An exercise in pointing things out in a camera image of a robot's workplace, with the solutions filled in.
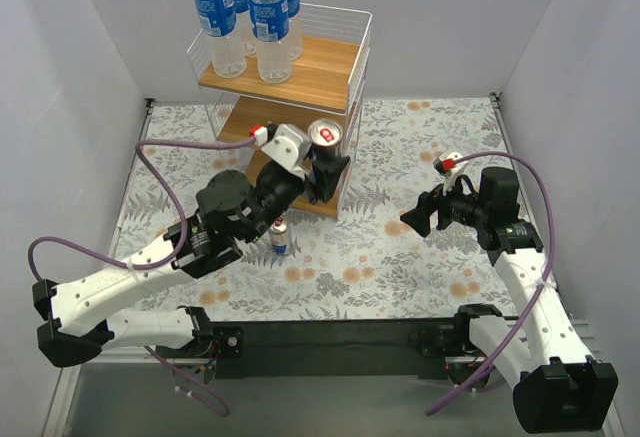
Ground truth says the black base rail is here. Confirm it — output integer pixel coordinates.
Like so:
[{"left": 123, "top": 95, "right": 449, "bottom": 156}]
[{"left": 154, "top": 319, "right": 516, "bottom": 381}]

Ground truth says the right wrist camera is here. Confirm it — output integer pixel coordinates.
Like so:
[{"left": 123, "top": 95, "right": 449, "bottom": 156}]
[{"left": 433, "top": 152, "right": 467, "bottom": 195}]

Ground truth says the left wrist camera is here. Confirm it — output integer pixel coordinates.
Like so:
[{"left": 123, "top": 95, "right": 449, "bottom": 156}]
[{"left": 249, "top": 124, "right": 311, "bottom": 181}]

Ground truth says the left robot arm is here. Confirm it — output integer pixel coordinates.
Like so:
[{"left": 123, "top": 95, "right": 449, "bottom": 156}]
[{"left": 32, "top": 156, "right": 350, "bottom": 368}]

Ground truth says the purple cable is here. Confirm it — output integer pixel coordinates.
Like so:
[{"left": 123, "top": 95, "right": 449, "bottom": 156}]
[
  {"left": 27, "top": 137, "right": 261, "bottom": 418},
  {"left": 424, "top": 151, "right": 556, "bottom": 416}
]

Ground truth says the Red Bull can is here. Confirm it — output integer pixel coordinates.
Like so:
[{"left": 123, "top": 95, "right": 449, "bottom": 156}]
[
  {"left": 307, "top": 118, "right": 344, "bottom": 165},
  {"left": 269, "top": 217, "right": 292, "bottom": 256}
]

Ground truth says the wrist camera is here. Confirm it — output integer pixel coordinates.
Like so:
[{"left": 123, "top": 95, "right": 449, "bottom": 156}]
[
  {"left": 433, "top": 152, "right": 467, "bottom": 195},
  {"left": 249, "top": 124, "right": 311, "bottom": 181}
]

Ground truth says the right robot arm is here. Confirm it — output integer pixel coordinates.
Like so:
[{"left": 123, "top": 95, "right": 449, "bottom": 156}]
[{"left": 400, "top": 167, "right": 618, "bottom": 434}]

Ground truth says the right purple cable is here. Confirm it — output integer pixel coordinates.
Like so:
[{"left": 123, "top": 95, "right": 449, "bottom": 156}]
[{"left": 424, "top": 151, "right": 556, "bottom": 416}]

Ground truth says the white wire wooden shelf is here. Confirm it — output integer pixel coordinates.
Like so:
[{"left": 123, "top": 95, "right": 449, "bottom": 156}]
[{"left": 187, "top": 0, "right": 374, "bottom": 220}]

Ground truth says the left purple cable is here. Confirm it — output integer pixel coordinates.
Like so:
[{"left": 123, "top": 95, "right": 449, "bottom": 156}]
[{"left": 27, "top": 137, "right": 261, "bottom": 418}]

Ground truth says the small Pocari Sweat bottle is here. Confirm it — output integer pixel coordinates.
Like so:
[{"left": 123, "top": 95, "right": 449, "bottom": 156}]
[{"left": 249, "top": 0, "right": 292, "bottom": 84}]

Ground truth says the floral tablecloth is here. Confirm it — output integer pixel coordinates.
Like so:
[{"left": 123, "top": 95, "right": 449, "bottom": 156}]
[{"left": 137, "top": 98, "right": 515, "bottom": 321}]

